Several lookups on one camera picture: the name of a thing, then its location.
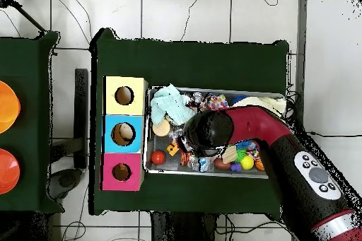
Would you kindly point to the shallow clear mesh bin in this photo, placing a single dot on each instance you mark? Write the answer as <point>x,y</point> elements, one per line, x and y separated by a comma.
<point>148,162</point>

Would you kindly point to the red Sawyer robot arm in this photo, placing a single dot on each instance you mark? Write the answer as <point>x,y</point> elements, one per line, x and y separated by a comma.
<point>254,125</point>

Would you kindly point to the orange flat plastic toy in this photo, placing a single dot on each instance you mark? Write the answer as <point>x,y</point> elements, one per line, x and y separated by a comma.
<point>172,149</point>

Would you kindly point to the toy hamburger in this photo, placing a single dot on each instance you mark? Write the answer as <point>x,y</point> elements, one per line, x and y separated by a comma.
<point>160,129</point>

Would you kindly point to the orange bowl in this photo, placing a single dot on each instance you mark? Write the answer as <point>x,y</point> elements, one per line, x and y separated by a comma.
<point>7,107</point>
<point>7,171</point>

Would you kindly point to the orange striped tiger plush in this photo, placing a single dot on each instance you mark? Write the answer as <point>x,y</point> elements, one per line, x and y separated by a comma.
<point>184,159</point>

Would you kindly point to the dark green table cloth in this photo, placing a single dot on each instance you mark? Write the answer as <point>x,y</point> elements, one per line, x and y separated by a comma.
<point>186,63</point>
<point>31,82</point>

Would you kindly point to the red ball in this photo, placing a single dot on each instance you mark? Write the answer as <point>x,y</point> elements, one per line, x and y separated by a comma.
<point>158,157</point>

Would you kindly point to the colourful polka dot cloth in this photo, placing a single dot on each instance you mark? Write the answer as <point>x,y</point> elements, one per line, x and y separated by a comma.
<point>215,102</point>

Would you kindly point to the mint green cloth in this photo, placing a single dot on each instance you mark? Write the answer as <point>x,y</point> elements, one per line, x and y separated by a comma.
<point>169,105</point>

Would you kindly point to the wooden box with three holes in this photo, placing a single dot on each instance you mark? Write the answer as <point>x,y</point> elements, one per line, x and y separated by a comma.
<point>125,115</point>

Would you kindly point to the black stand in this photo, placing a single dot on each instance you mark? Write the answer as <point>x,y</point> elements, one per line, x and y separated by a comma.
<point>81,111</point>

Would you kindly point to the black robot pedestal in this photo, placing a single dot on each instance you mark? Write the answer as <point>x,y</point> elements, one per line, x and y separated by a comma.
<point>186,229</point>

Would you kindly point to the cream yellow cloth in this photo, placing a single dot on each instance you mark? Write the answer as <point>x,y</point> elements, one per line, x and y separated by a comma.
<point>266,103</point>

